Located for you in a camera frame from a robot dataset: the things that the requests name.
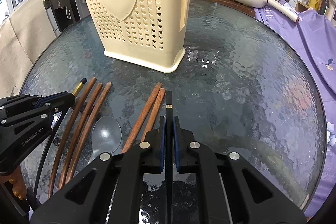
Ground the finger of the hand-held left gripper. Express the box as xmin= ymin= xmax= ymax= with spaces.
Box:
xmin=0 ymin=91 xmax=76 ymax=109
xmin=0 ymin=102 xmax=73 ymax=126

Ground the person's left hand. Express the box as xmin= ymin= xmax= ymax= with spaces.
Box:
xmin=0 ymin=168 xmax=27 ymax=203

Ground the white water dispenser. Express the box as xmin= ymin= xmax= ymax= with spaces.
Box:
xmin=42 ymin=0 xmax=84 ymax=37

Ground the black cable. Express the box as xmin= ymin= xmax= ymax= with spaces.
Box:
xmin=33 ymin=106 xmax=69 ymax=214

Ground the metal spoon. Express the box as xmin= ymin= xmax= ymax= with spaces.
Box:
xmin=87 ymin=116 xmax=123 ymax=164

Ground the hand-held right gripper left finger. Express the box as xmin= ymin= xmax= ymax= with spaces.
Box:
xmin=30 ymin=116 xmax=166 ymax=224

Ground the black chopstick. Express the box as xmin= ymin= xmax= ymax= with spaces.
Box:
xmin=72 ymin=78 xmax=87 ymax=96
xmin=165 ymin=91 xmax=174 ymax=224

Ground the cream plastic utensil holder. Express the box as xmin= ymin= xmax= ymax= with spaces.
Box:
xmin=75 ymin=0 xmax=198 ymax=73

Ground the brown wooden chopstick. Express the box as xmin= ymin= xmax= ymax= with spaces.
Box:
xmin=140 ymin=88 xmax=167 ymax=142
xmin=64 ymin=82 xmax=113 ymax=185
xmin=58 ymin=83 xmax=103 ymax=189
xmin=47 ymin=77 xmax=97 ymax=199
xmin=121 ymin=82 xmax=163 ymax=153

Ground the beige cloth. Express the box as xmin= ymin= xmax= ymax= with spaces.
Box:
xmin=0 ymin=0 xmax=57 ymax=98

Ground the purple floral cloth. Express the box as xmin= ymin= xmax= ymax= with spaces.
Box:
xmin=253 ymin=0 xmax=336 ymax=214

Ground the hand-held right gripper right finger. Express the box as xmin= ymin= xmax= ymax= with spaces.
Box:
xmin=172 ymin=116 xmax=307 ymax=224

